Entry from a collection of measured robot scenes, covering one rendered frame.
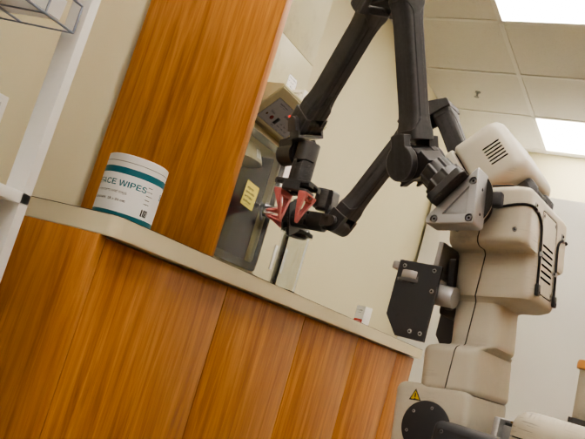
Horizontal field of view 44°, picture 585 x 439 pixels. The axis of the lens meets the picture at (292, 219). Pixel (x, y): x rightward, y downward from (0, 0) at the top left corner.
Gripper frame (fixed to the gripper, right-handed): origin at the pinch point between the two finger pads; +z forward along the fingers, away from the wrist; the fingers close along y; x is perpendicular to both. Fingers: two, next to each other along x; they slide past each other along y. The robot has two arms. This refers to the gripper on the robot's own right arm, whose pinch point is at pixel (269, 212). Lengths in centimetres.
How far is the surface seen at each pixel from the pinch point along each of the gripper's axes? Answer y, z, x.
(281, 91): 37.7, -5.1, 2.8
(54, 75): 48, -16, 97
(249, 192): 6.4, 4.4, 4.5
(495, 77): 26, 1, -255
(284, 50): 48, 5, -15
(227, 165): 18.9, -1.0, 23.8
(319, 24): 56, 5, -38
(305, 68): 42, 5, -30
